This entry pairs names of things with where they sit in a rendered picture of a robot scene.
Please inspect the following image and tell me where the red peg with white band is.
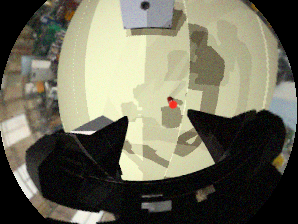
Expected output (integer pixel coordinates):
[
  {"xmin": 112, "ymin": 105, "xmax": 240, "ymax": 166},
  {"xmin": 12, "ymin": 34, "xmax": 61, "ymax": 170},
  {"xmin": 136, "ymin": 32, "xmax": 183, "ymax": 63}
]
[{"xmin": 168, "ymin": 96, "xmax": 177, "ymax": 109}]

